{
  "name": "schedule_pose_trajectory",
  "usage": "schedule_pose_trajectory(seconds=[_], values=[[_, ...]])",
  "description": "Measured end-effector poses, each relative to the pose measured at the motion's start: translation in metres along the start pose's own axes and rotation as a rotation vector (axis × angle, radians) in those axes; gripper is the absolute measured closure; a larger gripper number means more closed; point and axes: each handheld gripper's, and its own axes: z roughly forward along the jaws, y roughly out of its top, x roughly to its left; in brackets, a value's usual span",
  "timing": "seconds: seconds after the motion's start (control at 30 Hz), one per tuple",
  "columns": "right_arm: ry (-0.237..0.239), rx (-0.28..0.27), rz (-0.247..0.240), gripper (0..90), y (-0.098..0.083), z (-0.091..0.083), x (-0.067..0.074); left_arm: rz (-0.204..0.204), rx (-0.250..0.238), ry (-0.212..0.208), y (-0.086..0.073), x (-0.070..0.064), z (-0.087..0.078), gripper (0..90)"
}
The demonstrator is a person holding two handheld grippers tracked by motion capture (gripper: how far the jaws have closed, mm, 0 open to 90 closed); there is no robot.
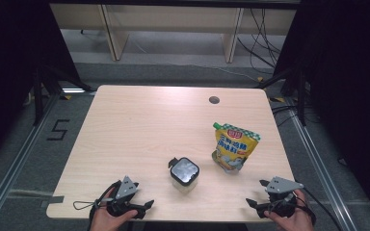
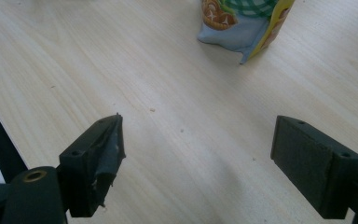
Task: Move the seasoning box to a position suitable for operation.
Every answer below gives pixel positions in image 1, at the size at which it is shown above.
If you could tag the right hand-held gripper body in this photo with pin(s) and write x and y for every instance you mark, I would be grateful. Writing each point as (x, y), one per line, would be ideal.
(281, 192)

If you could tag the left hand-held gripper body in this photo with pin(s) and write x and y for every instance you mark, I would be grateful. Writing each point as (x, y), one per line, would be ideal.
(126, 189)

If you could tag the yellow seasoning pouch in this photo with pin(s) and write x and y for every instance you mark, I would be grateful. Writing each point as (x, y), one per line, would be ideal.
(236, 147)

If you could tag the clear jar with black lid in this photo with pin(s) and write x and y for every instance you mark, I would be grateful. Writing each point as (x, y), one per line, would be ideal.
(184, 170)

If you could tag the person's right hand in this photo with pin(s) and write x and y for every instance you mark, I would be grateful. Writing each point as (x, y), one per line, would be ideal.
(297, 221)

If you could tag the person's left hand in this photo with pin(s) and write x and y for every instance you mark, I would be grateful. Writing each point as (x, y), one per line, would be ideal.
(109, 221)

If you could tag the grey tape strip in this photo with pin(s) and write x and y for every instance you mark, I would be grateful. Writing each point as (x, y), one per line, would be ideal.
(53, 200)

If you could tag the black metal stand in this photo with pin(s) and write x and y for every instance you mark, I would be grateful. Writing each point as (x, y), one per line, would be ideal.
(39, 96)
(301, 96)

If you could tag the black curtain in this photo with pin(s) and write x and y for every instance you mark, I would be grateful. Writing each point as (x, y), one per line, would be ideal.
(13, 64)
(350, 96)

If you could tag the light wooden desk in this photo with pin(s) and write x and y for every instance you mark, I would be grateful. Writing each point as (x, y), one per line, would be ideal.
(173, 19)

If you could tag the metal floor rail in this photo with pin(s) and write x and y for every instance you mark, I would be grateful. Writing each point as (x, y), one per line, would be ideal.
(321, 173)
(16, 163)

